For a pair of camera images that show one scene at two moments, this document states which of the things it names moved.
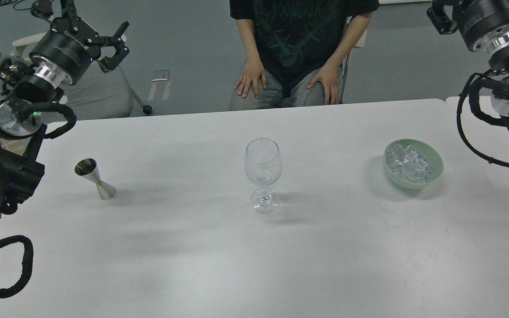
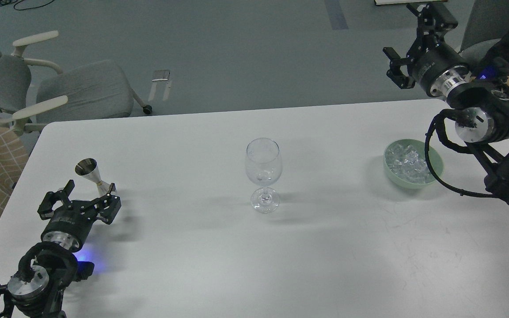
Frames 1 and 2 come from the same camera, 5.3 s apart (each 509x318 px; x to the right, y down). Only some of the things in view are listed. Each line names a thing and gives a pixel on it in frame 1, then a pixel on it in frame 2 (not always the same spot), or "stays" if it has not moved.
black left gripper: (69, 49) -> (70, 223)
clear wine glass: (263, 164) stays
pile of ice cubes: (405, 162) stays
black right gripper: (476, 19) -> (436, 66)
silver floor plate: (161, 75) stays
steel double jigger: (88, 168) stays
